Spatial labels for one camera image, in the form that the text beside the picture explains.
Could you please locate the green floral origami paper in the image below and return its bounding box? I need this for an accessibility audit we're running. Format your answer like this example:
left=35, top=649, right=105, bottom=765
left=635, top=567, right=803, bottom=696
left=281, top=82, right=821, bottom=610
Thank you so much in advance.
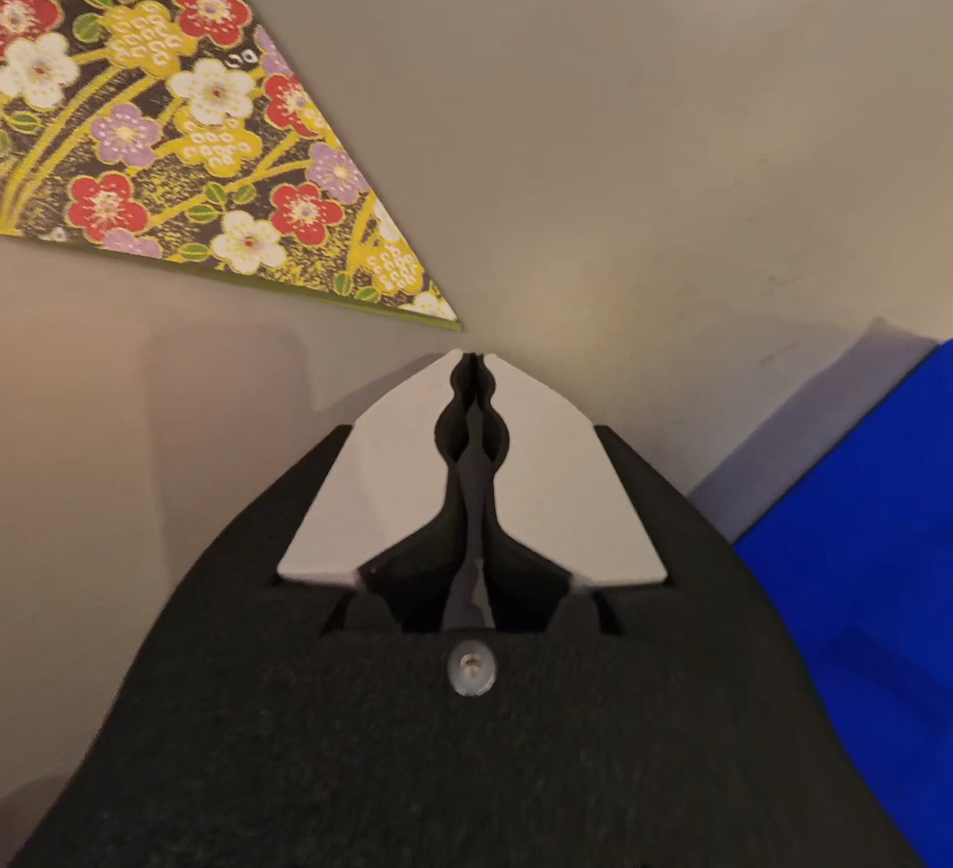
left=0, top=0, right=463, bottom=331

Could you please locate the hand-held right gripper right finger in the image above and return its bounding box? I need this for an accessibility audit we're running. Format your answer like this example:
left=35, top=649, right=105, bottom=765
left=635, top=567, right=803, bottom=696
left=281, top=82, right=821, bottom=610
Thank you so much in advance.
left=475, top=353, right=669, bottom=633

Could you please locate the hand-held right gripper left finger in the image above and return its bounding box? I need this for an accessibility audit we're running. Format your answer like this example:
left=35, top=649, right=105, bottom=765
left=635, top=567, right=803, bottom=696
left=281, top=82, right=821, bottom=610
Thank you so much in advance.
left=277, top=350, right=475, bottom=633

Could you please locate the blue plastic bin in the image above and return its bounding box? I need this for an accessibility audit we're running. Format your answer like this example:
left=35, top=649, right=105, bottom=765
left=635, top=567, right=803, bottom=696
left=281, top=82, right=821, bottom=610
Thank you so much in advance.
left=733, top=338, right=953, bottom=868

